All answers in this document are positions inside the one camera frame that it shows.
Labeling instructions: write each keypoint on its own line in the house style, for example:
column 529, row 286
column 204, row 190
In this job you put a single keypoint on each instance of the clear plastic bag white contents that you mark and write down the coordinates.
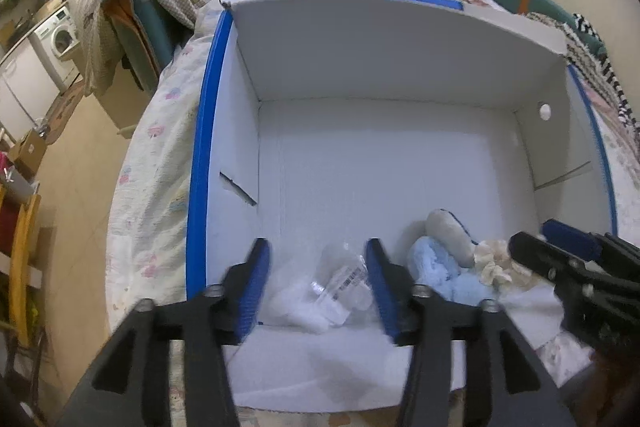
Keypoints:
column 335, row 289

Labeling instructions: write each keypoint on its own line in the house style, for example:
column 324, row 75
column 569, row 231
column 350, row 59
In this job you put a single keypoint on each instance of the grey plush toy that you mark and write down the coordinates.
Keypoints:
column 448, row 232

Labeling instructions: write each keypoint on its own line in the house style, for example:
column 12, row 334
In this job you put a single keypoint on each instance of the cream scrunchie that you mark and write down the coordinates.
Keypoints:
column 494, row 268

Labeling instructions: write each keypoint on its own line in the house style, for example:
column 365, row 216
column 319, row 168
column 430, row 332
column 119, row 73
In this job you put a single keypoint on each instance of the light blue plush toy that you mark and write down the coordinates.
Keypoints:
column 435, row 263

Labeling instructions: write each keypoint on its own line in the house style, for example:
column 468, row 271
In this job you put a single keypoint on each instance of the white washing machine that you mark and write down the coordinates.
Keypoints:
column 60, row 39

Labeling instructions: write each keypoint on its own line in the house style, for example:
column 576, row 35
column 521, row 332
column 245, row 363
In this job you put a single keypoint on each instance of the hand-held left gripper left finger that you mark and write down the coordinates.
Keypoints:
column 252, row 287

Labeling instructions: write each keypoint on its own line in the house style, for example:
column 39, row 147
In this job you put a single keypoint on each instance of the yellow wooden chair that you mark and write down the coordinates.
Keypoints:
column 22, row 257

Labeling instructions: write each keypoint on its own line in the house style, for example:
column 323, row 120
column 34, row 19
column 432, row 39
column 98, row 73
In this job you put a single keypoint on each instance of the black white striped cloth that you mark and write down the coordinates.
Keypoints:
column 600, row 72

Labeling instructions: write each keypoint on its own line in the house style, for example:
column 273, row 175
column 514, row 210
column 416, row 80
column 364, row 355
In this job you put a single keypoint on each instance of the white cardboard box blue tape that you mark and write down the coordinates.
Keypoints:
column 375, row 157

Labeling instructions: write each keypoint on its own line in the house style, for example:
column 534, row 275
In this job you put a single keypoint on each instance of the white cabinet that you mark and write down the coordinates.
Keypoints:
column 25, row 92

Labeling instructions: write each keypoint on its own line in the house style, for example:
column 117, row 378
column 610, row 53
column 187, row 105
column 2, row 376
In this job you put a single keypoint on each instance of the bed with floral sheet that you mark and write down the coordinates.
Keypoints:
column 155, row 187

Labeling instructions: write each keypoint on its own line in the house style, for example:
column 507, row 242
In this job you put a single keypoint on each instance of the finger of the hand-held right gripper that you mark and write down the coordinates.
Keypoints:
column 570, row 234
column 542, row 257

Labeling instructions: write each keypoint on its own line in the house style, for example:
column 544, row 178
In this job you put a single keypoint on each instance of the small cardboard box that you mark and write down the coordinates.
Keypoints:
column 27, row 152

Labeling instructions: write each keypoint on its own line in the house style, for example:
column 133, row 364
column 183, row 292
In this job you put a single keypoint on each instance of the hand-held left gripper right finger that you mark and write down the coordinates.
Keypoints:
column 382, row 292

